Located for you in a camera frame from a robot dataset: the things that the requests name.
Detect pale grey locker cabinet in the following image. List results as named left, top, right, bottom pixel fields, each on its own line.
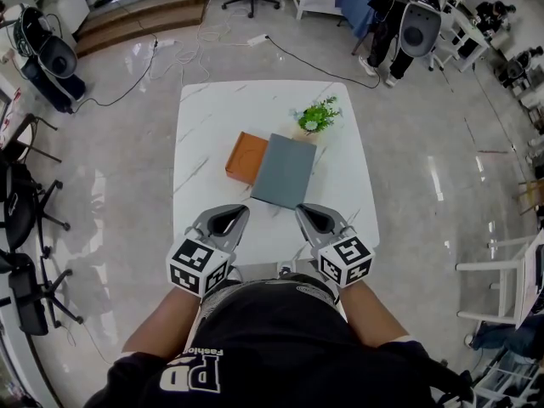
left=23, top=0, right=93, bottom=36

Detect person's black t-shirt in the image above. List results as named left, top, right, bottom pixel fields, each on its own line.
left=82, top=274, right=475, bottom=408

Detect long black floor cable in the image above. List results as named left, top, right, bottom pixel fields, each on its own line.
left=266, top=36, right=382, bottom=91

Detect grey hardcover book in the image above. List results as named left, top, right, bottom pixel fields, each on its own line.
left=249, top=132, right=319, bottom=211

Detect white wooden frame table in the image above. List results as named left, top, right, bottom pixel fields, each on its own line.
left=455, top=227, right=544, bottom=326

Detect yellow wooden chair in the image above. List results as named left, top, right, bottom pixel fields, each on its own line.
left=516, top=178, right=544, bottom=216

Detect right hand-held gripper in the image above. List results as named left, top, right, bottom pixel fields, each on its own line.
left=294, top=202, right=377, bottom=290

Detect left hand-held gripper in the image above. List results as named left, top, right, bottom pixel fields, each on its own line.
left=167, top=203, right=252, bottom=299

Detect white office chair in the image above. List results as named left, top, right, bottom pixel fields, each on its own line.
left=424, top=36, right=458, bottom=74

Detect tangled white floor cable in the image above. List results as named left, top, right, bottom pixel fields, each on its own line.
left=148, top=0, right=256, bottom=82

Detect white storage rack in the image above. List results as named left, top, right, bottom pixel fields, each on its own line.
left=471, top=346, right=544, bottom=408

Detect orange box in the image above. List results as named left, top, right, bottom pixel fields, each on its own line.
left=224, top=130, right=270, bottom=185

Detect person's right forearm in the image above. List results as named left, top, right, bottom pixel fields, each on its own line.
left=338, top=282, right=411, bottom=350

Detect blue tablecloth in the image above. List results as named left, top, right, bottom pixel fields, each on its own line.
left=334, top=0, right=383, bottom=40

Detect small green potted plant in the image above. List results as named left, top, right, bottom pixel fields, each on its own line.
left=288, top=95, right=343, bottom=138

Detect person's left forearm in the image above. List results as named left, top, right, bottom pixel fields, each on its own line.
left=121, top=285, right=201, bottom=359

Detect looped black floor cable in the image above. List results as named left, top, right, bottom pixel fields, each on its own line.
left=63, top=36, right=159, bottom=114

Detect grey shell backpack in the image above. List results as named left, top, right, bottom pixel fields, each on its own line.
left=397, top=0, right=447, bottom=59
left=12, top=4, right=80, bottom=80

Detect black metal chair white seat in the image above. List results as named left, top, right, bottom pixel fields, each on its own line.
left=0, top=112, right=63, bottom=163

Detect wooden platform steps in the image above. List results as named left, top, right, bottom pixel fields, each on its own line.
left=71, top=0, right=209, bottom=58

